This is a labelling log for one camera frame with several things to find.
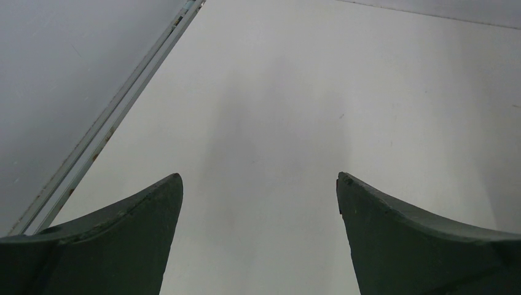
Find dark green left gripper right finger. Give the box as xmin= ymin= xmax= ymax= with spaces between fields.
xmin=336 ymin=172 xmax=520 ymax=294

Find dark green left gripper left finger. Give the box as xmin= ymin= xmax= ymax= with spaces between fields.
xmin=1 ymin=173 xmax=183 ymax=294

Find aluminium frame rail left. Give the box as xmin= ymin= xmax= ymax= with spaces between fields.
xmin=1 ymin=1 xmax=203 ymax=236

